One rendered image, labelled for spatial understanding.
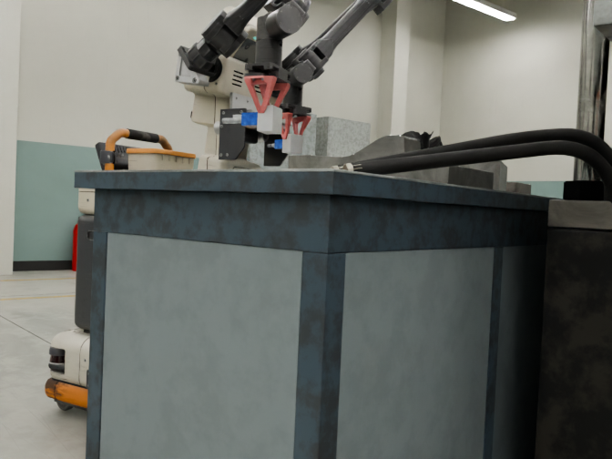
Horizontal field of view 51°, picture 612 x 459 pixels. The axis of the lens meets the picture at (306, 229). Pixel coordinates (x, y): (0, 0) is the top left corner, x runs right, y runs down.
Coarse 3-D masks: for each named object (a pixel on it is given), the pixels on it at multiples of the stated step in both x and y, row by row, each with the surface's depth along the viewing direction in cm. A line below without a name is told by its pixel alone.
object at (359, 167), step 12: (420, 156) 126; (432, 156) 127; (444, 156) 127; (456, 156) 128; (468, 156) 129; (348, 168) 121; (360, 168) 121; (372, 168) 122; (384, 168) 123; (396, 168) 124; (408, 168) 125; (420, 168) 126
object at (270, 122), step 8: (248, 112) 137; (256, 112) 137; (272, 112) 135; (280, 112) 139; (224, 120) 141; (232, 120) 140; (240, 120) 140; (248, 120) 137; (256, 120) 136; (264, 120) 135; (272, 120) 135; (280, 120) 139; (264, 128) 135; (272, 128) 135; (280, 128) 139
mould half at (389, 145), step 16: (384, 144) 163; (400, 144) 160; (416, 144) 164; (304, 160) 179; (320, 160) 176; (336, 160) 172; (352, 160) 169; (400, 176) 160; (416, 176) 157; (432, 176) 154; (448, 176) 152; (464, 176) 158; (480, 176) 165
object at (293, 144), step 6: (288, 138) 188; (294, 138) 188; (300, 138) 190; (270, 144) 197; (276, 144) 192; (282, 144) 190; (288, 144) 188; (294, 144) 189; (300, 144) 190; (282, 150) 190; (288, 150) 188; (294, 150) 189; (300, 150) 190
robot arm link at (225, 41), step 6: (222, 30) 188; (228, 30) 189; (216, 36) 188; (222, 36) 188; (228, 36) 189; (234, 36) 190; (210, 42) 188; (216, 42) 189; (222, 42) 189; (228, 42) 189; (216, 48) 192; (222, 48) 190; (228, 48) 190; (222, 54) 190
